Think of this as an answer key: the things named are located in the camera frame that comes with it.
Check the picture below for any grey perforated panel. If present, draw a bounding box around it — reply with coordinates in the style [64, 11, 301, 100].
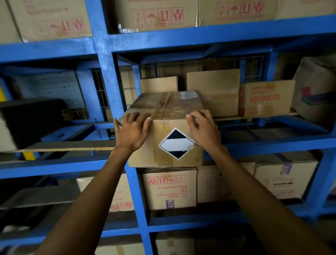
[12, 70, 86, 110]

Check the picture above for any diamond label cardboard box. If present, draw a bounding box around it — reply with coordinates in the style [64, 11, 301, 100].
[118, 90, 205, 168]

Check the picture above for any wide wooden plank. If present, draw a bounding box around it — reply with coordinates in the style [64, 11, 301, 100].
[8, 140, 117, 153]

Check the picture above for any blue metal shelving rack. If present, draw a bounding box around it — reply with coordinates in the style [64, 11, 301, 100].
[0, 0, 336, 255]

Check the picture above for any row of top-shelf cartons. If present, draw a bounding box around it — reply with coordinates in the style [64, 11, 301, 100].
[0, 0, 336, 255]

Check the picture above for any person's right hand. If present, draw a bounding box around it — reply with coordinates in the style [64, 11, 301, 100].
[185, 109, 226, 156]

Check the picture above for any person's right forearm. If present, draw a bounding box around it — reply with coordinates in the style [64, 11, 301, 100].
[204, 147, 334, 255]

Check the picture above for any person's left forearm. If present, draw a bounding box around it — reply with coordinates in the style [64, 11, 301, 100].
[34, 148, 140, 255]

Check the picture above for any red lettered cardboard box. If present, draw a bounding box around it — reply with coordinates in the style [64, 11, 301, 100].
[238, 80, 296, 118]

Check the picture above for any person's left hand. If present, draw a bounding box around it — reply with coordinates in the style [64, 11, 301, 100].
[113, 112, 153, 154]

